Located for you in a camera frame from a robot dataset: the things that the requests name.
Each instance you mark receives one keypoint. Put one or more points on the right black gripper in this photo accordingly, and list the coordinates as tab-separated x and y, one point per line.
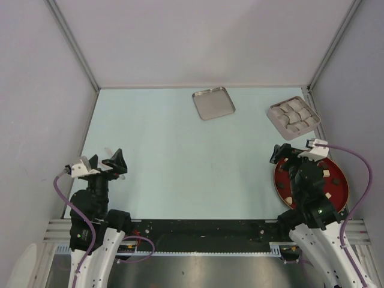
284	150

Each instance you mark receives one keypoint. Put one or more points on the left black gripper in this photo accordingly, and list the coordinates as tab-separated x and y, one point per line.
117	162

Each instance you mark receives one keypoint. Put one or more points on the metal tin box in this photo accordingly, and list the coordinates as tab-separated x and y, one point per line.
293	118

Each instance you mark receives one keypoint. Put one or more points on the red round plate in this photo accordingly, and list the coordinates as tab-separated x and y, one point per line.
336	186

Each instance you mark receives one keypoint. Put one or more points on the pink cat paw tongs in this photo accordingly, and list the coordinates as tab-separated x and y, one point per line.
110	153

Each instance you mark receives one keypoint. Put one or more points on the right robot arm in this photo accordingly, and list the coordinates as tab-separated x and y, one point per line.
314	224

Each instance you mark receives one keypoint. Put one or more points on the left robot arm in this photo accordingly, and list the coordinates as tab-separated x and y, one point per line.
96	231

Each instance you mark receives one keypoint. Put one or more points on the metal tin lid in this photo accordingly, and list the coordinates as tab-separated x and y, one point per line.
213	103

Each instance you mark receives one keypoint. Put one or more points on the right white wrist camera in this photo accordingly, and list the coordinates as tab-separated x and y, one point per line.
316	150

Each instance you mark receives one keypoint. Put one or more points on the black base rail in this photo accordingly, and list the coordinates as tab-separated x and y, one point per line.
213	237

